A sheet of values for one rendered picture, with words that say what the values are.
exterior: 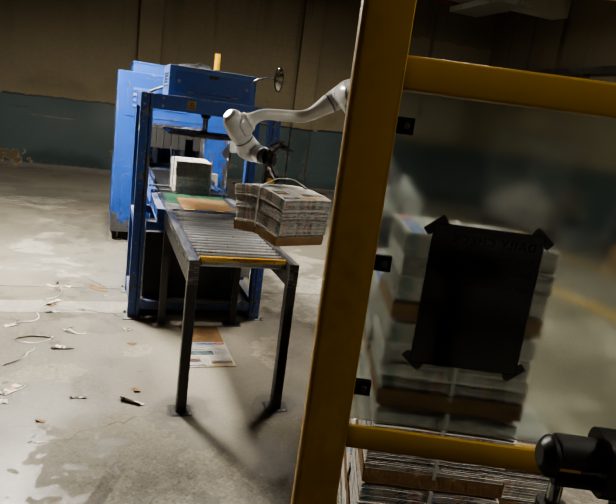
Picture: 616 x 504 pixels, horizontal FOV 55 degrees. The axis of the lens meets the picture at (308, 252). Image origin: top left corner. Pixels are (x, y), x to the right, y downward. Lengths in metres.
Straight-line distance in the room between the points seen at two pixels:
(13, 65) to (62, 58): 0.80
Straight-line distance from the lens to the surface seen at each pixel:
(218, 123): 6.46
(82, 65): 11.53
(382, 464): 1.66
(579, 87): 1.16
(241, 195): 2.87
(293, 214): 2.65
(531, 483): 2.14
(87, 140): 11.55
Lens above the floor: 1.52
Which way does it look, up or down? 13 degrees down
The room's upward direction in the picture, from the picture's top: 8 degrees clockwise
